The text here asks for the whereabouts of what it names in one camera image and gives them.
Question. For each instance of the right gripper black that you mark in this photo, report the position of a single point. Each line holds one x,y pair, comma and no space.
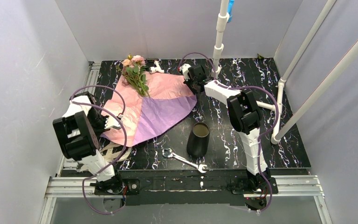
189,81

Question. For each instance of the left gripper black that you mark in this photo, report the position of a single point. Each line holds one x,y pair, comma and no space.
104,121

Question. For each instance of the pink wrapping paper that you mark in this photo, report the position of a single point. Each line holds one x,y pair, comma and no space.
127,100

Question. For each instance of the cream ribbon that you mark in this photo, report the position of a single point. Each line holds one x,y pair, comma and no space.
109,153

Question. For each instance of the pink flower bunch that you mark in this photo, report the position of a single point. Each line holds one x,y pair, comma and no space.
134,73

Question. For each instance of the purple wrapping paper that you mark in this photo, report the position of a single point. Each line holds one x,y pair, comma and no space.
159,115

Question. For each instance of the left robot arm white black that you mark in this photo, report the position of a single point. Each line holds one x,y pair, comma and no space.
78,132

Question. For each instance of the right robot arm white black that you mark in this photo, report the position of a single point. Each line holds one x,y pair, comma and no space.
244,113

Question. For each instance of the black vase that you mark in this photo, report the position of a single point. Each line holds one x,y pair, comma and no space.
197,144

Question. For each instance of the small spring connector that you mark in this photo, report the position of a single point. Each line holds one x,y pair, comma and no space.
153,66

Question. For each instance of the silver wrench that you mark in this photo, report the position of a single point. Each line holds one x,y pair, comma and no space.
168,153

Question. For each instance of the blue clip on pipe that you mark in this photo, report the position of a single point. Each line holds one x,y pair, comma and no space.
229,10

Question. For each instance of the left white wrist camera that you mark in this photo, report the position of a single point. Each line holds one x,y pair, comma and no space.
110,122

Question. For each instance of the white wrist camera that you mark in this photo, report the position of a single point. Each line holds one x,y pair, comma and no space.
184,69
110,122

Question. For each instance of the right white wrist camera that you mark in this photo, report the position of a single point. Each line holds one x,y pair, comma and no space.
184,69

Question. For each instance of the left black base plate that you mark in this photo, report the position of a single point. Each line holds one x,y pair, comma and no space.
125,187

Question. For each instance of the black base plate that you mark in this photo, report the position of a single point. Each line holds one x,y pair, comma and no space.
254,185
125,187

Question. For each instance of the aluminium rail frame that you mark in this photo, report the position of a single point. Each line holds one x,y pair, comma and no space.
155,180

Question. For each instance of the white pvc pipe frame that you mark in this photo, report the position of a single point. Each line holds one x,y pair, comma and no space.
333,37

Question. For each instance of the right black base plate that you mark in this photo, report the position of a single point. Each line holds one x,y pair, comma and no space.
254,185

